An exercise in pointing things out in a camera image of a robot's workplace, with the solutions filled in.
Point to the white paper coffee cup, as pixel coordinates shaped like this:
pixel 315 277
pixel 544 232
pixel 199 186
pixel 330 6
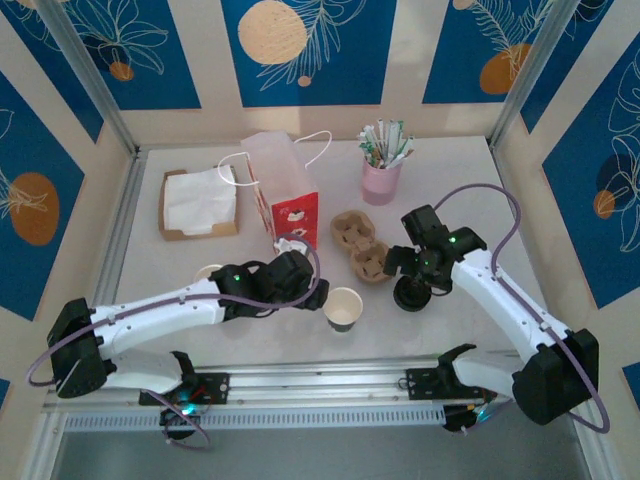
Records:
pixel 345 305

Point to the red white paper bag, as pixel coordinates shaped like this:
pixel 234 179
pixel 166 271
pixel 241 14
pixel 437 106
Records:
pixel 295 220

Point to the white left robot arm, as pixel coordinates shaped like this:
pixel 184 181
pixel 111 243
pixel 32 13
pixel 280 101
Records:
pixel 165 312

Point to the brown pulp cup carrier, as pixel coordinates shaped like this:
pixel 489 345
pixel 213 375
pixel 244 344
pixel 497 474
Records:
pixel 352 235

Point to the brown cardboard napkin tray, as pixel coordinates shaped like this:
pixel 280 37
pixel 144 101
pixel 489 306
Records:
pixel 220 231

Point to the pink straw holder cup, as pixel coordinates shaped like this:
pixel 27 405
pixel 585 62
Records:
pixel 382 185

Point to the green white wrapped straw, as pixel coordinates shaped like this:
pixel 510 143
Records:
pixel 367 142
pixel 406 147

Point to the white paper-wrapped straw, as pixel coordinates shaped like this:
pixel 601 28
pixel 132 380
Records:
pixel 382 135
pixel 395 135

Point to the aluminium front rail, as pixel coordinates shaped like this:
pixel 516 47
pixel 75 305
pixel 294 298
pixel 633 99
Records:
pixel 310 385

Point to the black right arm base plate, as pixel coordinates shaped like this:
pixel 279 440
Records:
pixel 422 384

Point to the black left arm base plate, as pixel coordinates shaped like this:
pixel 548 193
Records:
pixel 215 387

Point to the aluminium frame post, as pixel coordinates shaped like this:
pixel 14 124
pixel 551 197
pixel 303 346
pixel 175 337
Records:
pixel 95 80
pixel 530 75

